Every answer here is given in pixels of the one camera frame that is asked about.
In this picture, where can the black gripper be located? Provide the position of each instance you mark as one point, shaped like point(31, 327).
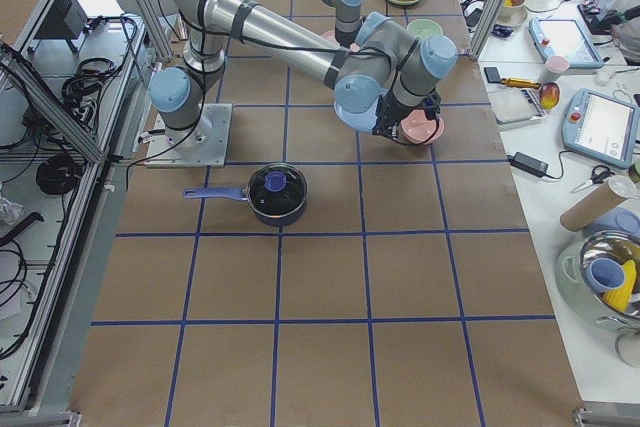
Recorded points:
point(389, 121)

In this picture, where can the pink plate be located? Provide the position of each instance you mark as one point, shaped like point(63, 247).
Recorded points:
point(332, 38)

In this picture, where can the blue plate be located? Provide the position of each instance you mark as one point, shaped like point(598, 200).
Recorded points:
point(363, 122)

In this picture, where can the pink bowl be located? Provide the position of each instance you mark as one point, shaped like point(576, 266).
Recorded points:
point(417, 129)

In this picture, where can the green bowl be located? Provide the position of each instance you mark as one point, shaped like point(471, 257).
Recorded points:
point(424, 28)

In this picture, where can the blue saucepan with lid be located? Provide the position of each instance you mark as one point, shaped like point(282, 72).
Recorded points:
point(276, 193)

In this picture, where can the black power adapter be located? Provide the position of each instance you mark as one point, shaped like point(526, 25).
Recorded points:
point(528, 164)

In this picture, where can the red yellow mango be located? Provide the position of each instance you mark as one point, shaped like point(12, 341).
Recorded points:
point(549, 95)

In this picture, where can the white cup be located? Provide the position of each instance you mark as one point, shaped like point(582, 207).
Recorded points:
point(554, 67)

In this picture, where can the blue teach pendant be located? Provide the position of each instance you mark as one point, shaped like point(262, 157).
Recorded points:
point(566, 38)
point(601, 127)

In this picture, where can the scissors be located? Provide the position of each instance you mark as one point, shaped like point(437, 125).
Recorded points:
point(599, 174)

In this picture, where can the cardboard tube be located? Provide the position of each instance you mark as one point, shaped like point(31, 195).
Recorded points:
point(616, 190)

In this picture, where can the silver metal bowl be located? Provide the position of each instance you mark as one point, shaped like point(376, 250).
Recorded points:
point(598, 278)

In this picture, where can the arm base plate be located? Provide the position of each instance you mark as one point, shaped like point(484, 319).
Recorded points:
point(207, 146)

